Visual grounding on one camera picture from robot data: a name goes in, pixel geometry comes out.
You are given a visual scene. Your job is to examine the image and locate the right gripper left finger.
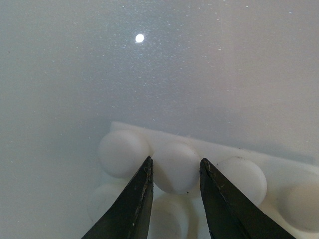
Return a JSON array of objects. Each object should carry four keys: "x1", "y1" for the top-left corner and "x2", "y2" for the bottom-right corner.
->
[{"x1": 83, "y1": 156, "x2": 154, "y2": 239}]

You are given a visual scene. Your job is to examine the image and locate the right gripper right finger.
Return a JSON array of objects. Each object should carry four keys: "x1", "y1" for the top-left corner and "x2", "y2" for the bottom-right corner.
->
[{"x1": 199, "y1": 158, "x2": 294, "y2": 239}]

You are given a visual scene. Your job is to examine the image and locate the white studded base plate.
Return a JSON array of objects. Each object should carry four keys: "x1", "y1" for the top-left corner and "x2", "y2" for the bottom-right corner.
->
[{"x1": 88, "y1": 122, "x2": 319, "y2": 239}]

